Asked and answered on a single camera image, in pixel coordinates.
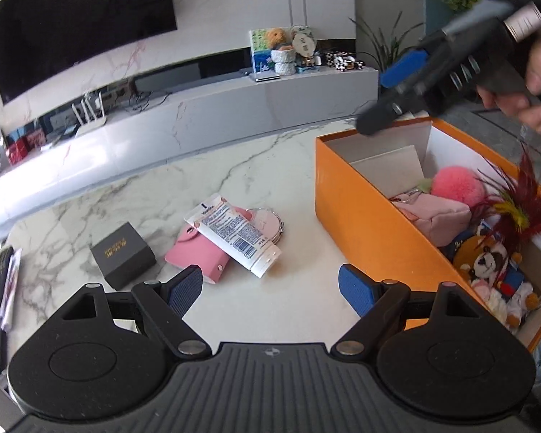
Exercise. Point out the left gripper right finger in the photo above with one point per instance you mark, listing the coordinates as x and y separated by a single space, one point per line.
378 304

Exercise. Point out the pink plush pouch with carabiner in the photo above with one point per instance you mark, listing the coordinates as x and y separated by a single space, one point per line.
439 219

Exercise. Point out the potted green plant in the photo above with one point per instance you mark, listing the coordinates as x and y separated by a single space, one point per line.
386 49

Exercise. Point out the pink round compact mirror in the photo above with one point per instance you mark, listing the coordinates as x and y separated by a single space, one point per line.
268 223

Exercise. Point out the pink card holder wallet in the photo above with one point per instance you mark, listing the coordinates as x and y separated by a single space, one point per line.
192 247

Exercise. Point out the white lotion tube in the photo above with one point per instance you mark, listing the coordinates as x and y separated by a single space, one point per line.
222 224

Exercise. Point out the person right hand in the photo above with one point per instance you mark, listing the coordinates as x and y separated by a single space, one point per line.
516 104

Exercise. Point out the black television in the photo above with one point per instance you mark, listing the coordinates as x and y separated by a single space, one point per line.
41 38

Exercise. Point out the black gift box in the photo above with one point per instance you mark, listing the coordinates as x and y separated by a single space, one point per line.
123 256

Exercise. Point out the red panda plush toy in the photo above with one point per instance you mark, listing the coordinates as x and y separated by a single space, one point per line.
476 256

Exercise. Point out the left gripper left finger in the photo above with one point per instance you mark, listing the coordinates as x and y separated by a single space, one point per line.
162 307

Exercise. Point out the orange cardboard box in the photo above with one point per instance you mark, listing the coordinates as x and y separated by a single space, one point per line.
370 231

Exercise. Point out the red gift box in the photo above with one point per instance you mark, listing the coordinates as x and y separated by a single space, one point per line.
18 151

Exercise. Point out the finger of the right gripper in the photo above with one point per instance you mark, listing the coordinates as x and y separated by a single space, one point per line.
411 63
406 97

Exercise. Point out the pink fur pompom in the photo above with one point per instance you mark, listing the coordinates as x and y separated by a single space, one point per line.
460 184

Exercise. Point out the red feather toy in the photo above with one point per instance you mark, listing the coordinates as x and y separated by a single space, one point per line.
514 202

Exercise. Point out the decorative ornaments on shelf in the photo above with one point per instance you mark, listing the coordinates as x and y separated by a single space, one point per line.
286 51

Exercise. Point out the white wifi router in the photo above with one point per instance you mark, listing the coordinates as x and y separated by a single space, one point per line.
90 113

